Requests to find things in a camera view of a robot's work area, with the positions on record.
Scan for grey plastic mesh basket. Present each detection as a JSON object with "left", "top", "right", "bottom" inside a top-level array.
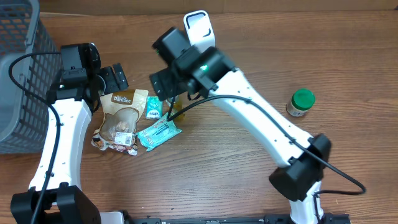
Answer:
[{"left": 1, "top": 0, "right": 62, "bottom": 154}]

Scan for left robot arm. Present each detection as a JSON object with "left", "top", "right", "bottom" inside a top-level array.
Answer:
[{"left": 8, "top": 43, "right": 130, "bottom": 224}]

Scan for white packet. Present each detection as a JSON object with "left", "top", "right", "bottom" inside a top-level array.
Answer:
[{"left": 91, "top": 89, "right": 149, "bottom": 156}]

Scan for teal white box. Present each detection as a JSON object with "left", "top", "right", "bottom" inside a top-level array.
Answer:
[{"left": 137, "top": 114, "right": 182, "bottom": 152}]

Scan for yellow oil bottle silver cap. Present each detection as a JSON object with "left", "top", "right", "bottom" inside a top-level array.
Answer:
[{"left": 165, "top": 96, "right": 185, "bottom": 122}]

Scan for teal tissue packet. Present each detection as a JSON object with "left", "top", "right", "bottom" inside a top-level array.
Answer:
[{"left": 146, "top": 96, "right": 162, "bottom": 119}]

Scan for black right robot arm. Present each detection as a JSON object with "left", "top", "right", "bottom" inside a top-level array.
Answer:
[{"left": 150, "top": 27, "right": 331, "bottom": 223}]

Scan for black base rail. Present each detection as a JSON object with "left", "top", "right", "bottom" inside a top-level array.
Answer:
[{"left": 99, "top": 211, "right": 351, "bottom": 224}]

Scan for white barcode scanner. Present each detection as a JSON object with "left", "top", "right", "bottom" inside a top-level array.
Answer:
[{"left": 183, "top": 10, "right": 216, "bottom": 52}]

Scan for green lid jar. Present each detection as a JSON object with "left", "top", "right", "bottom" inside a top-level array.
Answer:
[{"left": 286, "top": 89, "right": 316, "bottom": 117}]

